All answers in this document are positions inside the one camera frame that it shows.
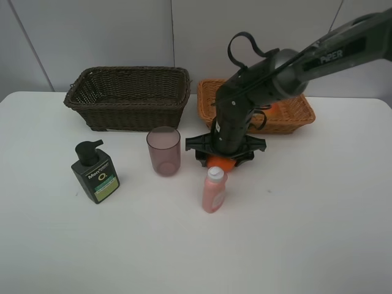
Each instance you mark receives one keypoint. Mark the dark brown wicker basket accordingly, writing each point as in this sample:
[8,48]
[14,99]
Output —
[136,98]

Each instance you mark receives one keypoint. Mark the light orange wicker basket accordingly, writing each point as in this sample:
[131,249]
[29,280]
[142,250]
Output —
[294,113]

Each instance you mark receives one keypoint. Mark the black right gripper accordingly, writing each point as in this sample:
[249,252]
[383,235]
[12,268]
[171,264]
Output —
[228,135]

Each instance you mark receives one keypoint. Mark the translucent purple plastic cup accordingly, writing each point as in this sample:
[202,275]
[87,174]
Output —
[164,145]

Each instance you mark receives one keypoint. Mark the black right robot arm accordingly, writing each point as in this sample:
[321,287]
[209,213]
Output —
[285,74]

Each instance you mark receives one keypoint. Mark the red yellow peach fruit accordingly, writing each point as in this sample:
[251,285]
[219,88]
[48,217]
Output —
[272,111]

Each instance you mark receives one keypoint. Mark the orange mandarin fruit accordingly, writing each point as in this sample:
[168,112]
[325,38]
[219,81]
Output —
[224,163]

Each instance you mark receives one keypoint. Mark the pink lotion bottle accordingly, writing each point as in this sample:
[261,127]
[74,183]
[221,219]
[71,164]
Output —
[214,189]

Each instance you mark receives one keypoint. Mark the black soap pump bottle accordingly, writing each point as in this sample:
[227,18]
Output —
[95,171]

